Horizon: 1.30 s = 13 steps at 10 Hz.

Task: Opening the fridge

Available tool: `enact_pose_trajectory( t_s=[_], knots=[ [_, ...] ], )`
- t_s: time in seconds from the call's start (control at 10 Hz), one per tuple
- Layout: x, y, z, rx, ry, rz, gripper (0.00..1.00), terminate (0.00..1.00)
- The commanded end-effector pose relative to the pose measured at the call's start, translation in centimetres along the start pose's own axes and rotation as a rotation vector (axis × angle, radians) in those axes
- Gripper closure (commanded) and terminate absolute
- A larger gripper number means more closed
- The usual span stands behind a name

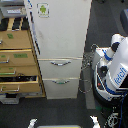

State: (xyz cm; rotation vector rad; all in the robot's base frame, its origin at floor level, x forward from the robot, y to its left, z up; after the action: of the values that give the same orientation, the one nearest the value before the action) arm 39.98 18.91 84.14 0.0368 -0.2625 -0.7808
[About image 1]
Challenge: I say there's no white fridge door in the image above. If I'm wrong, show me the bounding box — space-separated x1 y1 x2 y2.
24 0 92 59

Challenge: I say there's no upper white fridge drawer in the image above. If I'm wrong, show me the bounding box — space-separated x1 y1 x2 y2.
38 59 82 79

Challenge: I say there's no white fridge drawer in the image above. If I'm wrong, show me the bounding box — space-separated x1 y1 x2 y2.
43 78 79 99
38 59 82 79

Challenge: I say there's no lower white fridge drawer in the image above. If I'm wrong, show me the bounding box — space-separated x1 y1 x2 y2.
43 78 79 99

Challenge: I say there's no white refrigerator body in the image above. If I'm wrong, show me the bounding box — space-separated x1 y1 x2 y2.
24 0 92 99

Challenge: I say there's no wooden drawer cabinet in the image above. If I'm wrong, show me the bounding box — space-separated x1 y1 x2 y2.
0 17 45 97

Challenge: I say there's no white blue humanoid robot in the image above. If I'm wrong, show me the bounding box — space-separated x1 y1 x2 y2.
92 34 128 106

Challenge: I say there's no green android sticker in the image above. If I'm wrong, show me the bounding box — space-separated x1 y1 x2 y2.
37 3 49 17

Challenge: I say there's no grey box on cabinet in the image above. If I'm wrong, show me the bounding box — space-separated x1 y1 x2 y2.
0 6 26 17

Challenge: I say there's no grey cable on floor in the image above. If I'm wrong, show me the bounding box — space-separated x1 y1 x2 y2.
78 43 100 94

